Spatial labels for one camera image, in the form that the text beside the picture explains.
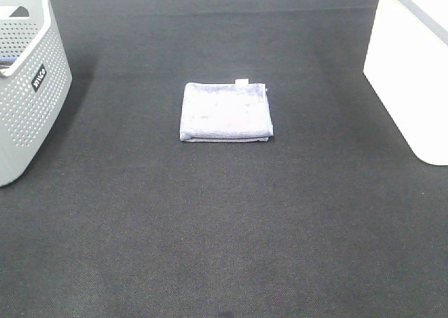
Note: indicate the white plastic bin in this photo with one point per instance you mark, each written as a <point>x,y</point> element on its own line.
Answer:
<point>406,65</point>

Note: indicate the grey perforated laundry basket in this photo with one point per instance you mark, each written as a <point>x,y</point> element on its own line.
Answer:
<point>35,81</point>

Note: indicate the lavender towel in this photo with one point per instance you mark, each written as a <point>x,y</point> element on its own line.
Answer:
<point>233,112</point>

